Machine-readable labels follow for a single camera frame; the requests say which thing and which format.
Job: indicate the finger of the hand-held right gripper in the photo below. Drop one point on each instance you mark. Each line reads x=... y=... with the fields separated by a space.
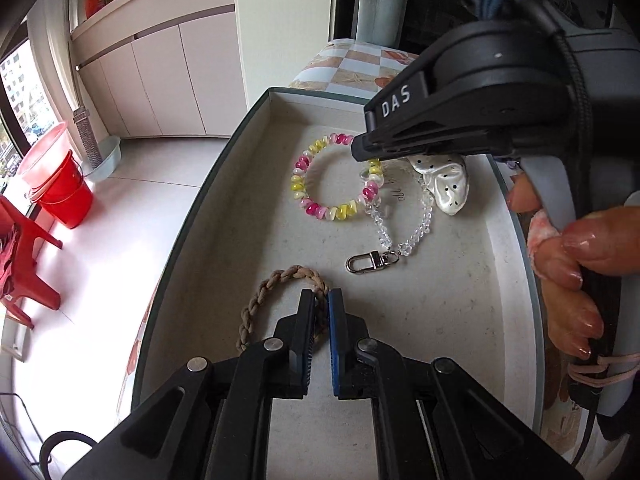
x=425 y=145
x=395 y=105

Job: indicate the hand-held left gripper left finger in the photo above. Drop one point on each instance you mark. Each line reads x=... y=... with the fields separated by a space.
x=306 y=325

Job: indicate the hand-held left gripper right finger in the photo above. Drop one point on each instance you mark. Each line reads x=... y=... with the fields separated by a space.
x=336 y=330

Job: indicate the dark green jewelry tray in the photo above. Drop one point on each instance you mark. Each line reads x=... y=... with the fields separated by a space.
x=450 y=285

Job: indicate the person's right hand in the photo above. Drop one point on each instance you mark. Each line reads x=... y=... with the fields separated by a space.
x=615 y=245

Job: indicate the white polka dot bow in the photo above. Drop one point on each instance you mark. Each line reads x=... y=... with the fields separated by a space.
x=445 y=190

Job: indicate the grey curtain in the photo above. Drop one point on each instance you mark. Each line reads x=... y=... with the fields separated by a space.
x=382 y=0

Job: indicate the white low cabinet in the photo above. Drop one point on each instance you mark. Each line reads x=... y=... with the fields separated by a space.
x=160 y=80

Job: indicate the light blue basin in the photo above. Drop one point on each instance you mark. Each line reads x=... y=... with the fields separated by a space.
x=107 y=157

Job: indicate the pink elastic band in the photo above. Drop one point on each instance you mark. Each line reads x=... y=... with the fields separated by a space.
x=600 y=377

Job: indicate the red plastic bucket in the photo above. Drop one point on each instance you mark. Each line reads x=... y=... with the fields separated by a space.
x=65 y=200

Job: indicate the grey mesh tool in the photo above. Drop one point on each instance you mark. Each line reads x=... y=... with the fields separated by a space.
x=90 y=135

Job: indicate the red plastic stool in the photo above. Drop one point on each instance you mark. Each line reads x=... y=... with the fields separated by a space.
x=20 y=280

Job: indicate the pink translucent basin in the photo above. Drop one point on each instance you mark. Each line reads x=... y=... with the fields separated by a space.
x=45 y=150

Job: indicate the window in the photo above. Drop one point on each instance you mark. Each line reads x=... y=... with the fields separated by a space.
x=12 y=100

